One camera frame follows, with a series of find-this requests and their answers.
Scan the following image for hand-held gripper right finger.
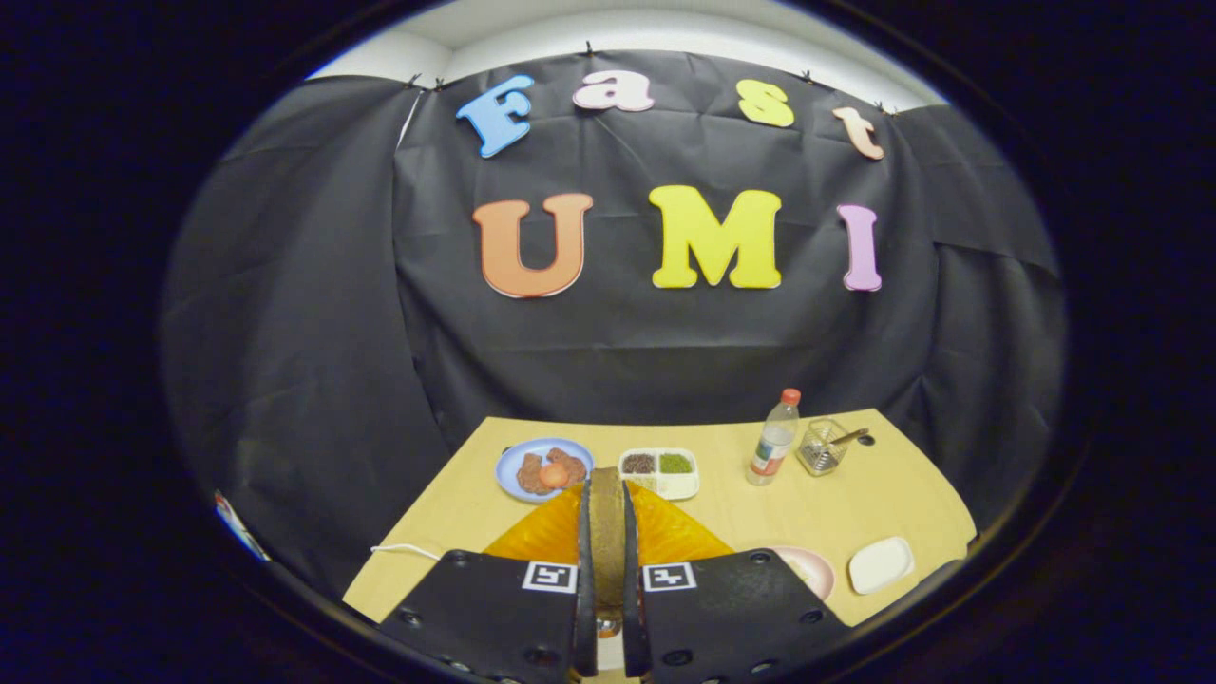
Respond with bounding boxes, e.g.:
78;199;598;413
622;480;851;684

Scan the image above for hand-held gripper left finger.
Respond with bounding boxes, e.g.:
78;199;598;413
377;478;598;684

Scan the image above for brown toast bread slice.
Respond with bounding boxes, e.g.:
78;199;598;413
587;465;628;611

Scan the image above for pink plate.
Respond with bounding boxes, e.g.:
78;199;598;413
769;545;836;601

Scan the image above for white compartment tray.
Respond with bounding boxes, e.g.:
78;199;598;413
618;447;700;502

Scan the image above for blue plate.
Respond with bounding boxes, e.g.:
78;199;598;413
495;437;595;504

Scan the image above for white rectangular plate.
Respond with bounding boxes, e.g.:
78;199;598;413
848;537;916;596

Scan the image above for brown meat pieces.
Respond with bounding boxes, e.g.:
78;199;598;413
517;447;588;496

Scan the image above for clear plastic water bottle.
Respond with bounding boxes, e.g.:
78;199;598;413
746;388;802;487

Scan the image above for black backdrop cloth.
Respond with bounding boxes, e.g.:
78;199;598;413
160;49;1067;599

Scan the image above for metal wire utensil holder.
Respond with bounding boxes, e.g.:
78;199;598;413
796;418;851;477

